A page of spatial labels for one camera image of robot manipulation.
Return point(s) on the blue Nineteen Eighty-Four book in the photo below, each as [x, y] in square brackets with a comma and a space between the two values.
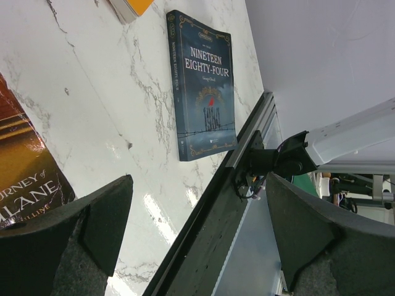
[203, 87]

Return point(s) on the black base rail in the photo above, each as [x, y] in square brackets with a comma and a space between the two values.
[195, 260]

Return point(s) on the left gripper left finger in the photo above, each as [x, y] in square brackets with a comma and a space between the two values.
[72, 250]

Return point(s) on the Roald Dahl Charlie book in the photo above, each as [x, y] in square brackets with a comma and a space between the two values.
[129, 10]

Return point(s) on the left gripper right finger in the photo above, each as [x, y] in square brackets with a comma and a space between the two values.
[326, 250]

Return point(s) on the brown Edward Tulane book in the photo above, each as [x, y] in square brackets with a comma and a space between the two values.
[32, 183]

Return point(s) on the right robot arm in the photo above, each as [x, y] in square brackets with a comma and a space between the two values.
[306, 151]

